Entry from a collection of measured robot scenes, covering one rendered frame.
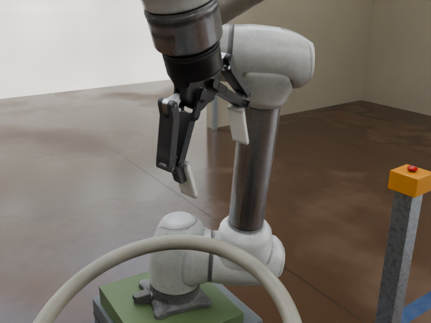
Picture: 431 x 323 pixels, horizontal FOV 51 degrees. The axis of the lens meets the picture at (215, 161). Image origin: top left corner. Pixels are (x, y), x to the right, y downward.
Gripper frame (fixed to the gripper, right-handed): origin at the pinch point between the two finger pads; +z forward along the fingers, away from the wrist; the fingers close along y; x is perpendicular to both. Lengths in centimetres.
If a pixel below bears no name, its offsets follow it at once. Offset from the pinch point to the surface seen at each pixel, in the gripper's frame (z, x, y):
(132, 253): 23.4, -17.9, 10.4
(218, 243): 22.7, -3.9, 0.1
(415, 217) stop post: 103, 10, -94
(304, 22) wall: 254, -274, -512
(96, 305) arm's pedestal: 77, -57, 10
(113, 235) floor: 209, -193, -68
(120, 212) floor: 222, -218, -94
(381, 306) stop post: 143, 7, -74
